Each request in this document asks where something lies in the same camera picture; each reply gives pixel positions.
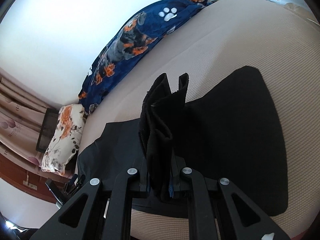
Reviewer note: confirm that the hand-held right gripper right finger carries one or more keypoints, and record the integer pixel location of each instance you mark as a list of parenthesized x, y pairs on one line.
[(175, 187)]

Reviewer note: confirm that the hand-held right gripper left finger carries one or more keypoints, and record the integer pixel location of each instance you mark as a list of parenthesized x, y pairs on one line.
[(142, 185)]

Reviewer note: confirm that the white wall socket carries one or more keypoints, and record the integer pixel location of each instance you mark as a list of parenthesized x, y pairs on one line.
[(30, 185)]

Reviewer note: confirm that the beige bed mattress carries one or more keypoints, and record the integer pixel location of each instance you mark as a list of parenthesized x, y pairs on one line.
[(225, 42)]

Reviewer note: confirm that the pink patterned curtain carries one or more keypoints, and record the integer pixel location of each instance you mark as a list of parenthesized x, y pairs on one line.
[(17, 110)]

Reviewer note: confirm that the blue printed fleece blanket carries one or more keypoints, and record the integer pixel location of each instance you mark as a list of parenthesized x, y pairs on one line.
[(140, 45)]

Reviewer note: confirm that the white floral pillow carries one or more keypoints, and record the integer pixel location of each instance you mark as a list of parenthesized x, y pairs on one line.
[(64, 135)]

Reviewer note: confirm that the brown wooden headboard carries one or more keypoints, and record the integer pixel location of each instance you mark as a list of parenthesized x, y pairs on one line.
[(15, 170)]

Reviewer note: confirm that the black pants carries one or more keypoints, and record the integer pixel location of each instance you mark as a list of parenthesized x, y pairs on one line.
[(225, 130)]

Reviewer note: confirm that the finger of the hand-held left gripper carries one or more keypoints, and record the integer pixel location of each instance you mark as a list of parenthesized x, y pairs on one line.
[(75, 183)]

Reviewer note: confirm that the black framed panel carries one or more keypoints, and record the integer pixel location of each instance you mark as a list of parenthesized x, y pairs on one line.
[(47, 127)]

